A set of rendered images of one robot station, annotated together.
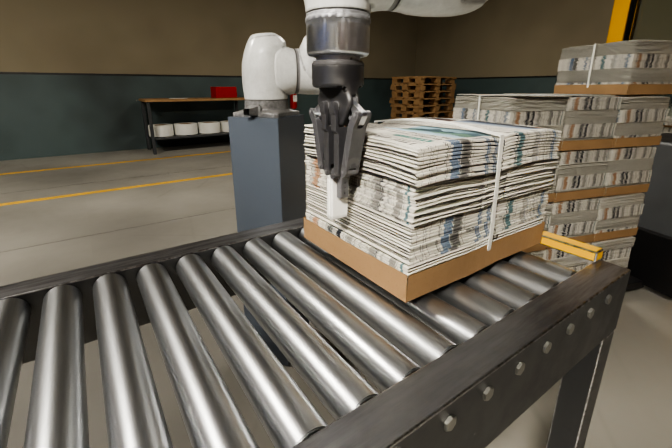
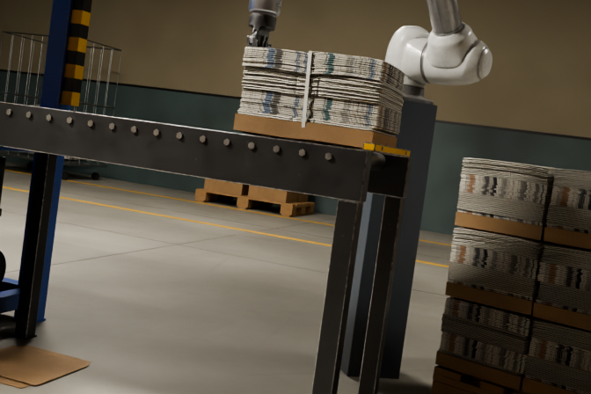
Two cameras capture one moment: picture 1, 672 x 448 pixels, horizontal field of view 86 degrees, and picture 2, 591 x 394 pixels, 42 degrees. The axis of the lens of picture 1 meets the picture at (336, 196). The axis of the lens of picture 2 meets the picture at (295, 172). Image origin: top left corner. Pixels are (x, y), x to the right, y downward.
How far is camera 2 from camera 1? 195 cm
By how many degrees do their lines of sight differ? 55
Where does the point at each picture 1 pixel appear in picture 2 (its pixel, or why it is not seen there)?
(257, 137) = not seen: hidden behind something
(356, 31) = (259, 0)
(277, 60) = (405, 48)
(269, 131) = not seen: hidden behind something
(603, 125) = not seen: outside the picture
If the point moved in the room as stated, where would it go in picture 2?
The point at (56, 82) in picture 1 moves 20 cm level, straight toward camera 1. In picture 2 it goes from (446, 133) to (444, 132)
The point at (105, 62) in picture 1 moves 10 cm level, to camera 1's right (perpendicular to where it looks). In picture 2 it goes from (513, 113) to (520, 113)
